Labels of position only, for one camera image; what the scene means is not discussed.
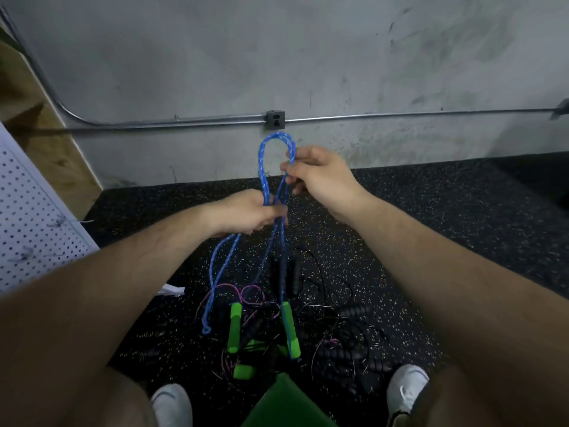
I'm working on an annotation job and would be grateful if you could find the person's right hand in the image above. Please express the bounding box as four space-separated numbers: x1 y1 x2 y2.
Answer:
280 145 370 223

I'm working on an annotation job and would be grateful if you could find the person's left hand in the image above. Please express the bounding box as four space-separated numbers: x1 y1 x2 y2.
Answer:
206 188 290 238

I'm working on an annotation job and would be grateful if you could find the blue green-handled jump rope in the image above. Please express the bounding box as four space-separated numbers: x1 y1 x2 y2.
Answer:
200 130 303 361

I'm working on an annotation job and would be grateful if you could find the pile of jump ropes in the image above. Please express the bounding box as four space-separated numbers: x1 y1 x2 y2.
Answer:
191 253 401 397

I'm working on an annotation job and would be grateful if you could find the white pegboard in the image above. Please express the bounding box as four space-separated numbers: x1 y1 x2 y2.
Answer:
0 124 101 294

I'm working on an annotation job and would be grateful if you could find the person's right forearm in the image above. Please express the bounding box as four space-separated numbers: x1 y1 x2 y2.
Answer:
351 193 569 427

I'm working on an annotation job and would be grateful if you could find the person's left forearm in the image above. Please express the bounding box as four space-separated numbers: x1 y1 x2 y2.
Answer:
0 207 228 427

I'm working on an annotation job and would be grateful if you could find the metal conduit pipe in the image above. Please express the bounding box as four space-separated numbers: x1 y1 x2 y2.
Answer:
0 8 569 132

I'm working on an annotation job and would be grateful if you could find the white left shoe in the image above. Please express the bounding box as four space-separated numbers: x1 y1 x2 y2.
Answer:
149 383 194 427

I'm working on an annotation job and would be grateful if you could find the white shoe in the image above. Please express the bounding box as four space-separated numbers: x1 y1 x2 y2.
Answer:
386 364 430 427
149 383 194 427

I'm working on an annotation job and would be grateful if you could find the white right shoe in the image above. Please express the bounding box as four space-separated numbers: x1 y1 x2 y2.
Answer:
386 364 430 427

